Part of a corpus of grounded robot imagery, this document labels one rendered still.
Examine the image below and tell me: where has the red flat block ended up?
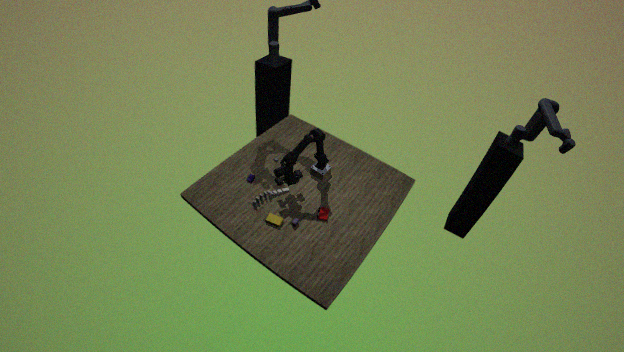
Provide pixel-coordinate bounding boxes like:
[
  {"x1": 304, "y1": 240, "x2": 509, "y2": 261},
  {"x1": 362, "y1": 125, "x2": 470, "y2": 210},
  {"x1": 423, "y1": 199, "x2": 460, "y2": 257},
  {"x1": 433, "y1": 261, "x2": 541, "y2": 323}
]
[{"x1": 318, "y1": 207, "x2": 330, "y2": 221}]

